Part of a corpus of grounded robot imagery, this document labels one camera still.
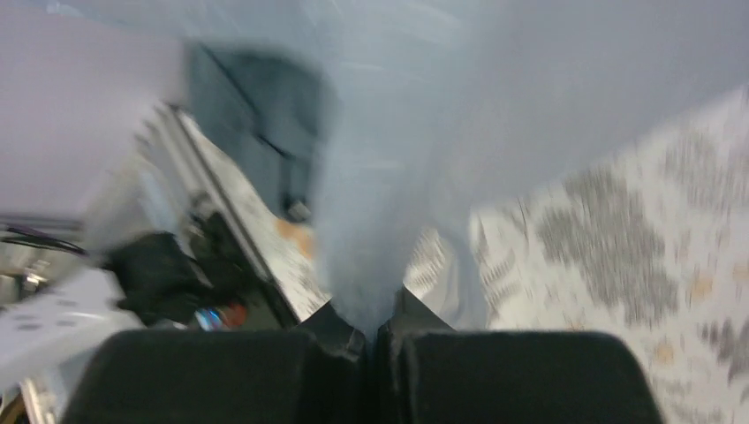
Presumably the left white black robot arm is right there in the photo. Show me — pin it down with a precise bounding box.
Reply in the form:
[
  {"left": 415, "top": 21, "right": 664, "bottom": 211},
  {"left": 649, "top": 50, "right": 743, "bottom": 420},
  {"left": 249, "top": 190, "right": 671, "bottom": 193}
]
[{"left": 1, "top": 232, "right": 216, "bottom": 390}]

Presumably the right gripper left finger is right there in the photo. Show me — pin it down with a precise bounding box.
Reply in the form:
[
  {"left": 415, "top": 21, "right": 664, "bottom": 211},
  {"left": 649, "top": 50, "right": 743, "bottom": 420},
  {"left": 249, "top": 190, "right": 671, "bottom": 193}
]
[{"left": 63, "top": 305, "right": 366, "bottom": 424}]

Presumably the light blue plastic trash bag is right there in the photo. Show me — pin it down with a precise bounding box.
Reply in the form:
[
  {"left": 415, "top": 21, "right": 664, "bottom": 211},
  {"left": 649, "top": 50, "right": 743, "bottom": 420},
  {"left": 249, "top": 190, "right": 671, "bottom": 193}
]
[{"left": 40, "top": 1, "right": 748, "bottom": 335}]

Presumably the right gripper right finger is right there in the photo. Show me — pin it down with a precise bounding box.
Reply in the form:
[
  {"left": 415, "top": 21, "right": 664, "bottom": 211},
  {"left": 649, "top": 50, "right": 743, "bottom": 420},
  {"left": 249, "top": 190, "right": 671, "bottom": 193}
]
[{"left": 375, "top": 291, "right": 663, "bottom": 424}]

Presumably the floral patterned table mat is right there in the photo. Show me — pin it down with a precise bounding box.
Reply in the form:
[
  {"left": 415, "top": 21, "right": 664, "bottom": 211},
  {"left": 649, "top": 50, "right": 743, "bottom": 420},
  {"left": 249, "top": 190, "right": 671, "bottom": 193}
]
[{"left": 178, "top": 87, "right": 748, "bottom": 423}]

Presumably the teal blue cloth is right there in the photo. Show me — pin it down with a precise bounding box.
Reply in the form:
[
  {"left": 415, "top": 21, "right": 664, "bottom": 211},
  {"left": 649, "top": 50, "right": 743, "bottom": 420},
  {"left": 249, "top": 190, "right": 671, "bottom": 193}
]
[{"left": 186, "top": 44, "right": 332, "bottom": 223}]

